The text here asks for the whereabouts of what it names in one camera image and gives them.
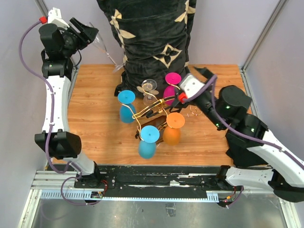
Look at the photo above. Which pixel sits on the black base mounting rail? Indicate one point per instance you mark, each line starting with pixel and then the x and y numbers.
pixel 151 181

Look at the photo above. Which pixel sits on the magenta wine glass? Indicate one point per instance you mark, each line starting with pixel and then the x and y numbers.
pixel 172 79

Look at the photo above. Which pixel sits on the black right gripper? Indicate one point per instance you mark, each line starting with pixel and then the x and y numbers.
pixel 204 72

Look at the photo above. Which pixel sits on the clear wine glass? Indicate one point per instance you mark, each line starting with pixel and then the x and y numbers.
pixel 99 44
pixel 148 86

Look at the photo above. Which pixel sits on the black floral plush blanket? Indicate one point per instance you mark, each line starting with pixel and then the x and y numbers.
pixel 154 36

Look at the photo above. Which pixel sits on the blue wine glass front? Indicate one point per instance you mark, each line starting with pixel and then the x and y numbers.
pixel 149 135

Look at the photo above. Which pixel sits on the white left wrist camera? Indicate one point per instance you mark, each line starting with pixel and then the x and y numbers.
pixel 54 16

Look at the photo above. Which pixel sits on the gold wire wine glass rack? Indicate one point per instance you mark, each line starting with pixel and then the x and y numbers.
pixel 160 106

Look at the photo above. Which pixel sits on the blue wine glass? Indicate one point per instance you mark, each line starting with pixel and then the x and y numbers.
pixel 127 110
pixel 149 135

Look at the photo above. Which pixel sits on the orange wine glass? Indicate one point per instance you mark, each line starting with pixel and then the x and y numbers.
pixel 172 133

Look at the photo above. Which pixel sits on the black cloth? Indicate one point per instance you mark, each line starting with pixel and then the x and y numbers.
pixel 238 152

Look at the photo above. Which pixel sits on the aluminium frame post right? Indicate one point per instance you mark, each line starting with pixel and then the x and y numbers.
pixel 264 33

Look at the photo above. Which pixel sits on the aluminium frame post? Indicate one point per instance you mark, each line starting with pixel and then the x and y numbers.
pixel 264 33
pixel 56 59

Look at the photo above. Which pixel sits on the blue wine glass left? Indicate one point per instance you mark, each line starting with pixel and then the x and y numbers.
pixel 127 110

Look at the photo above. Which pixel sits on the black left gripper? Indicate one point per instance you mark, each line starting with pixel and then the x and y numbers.
pixel 87 34

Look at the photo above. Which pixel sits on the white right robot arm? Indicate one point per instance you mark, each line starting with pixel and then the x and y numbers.
pixel 284 173

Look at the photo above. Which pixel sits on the clear wine glass back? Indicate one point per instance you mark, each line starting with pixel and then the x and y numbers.
pixel 148 86

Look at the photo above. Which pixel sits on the aluminium frame post left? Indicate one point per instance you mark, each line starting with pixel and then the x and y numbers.
pixel 56 59

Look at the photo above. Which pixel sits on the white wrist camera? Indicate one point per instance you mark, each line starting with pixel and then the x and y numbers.
pixel 190 86
pixel 54 16

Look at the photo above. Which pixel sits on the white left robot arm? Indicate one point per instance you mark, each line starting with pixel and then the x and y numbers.
pixel 56 140

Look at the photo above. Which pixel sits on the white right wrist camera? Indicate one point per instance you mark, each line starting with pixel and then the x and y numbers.
pixel 190 86

